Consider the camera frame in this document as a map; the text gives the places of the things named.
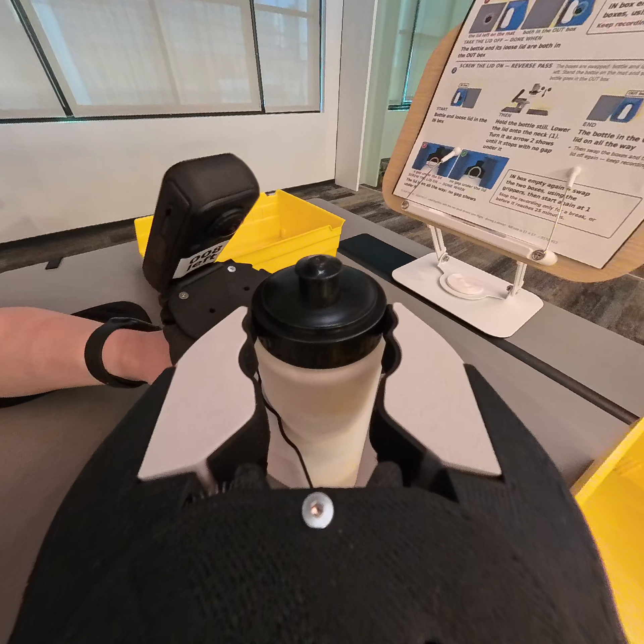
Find person's left hand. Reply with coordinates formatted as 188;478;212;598
105;329;174;385

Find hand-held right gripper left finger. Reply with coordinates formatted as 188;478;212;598
137;304;270;491

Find black wristband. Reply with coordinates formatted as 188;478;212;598
84;317;162;389

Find white board stand base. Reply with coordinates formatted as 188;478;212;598
391;224;545;339

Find wooden instruction sheet board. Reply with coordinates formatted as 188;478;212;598
381;0;644;283

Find black bottle lid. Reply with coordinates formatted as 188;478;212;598
251;255;388;370

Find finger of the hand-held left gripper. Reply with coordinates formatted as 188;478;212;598
257;370;315;489

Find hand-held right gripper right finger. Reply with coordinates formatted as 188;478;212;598
371;302;504;484

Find white framed window partition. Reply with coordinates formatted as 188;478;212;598
0;0;378;242

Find black smooth desk mat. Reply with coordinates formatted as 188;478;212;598
338;233;418;280

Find yellow plastic bin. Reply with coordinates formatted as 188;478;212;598
133;189;346;275
571;418;644;644

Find white plastic bottle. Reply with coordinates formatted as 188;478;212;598
254;337;385;489

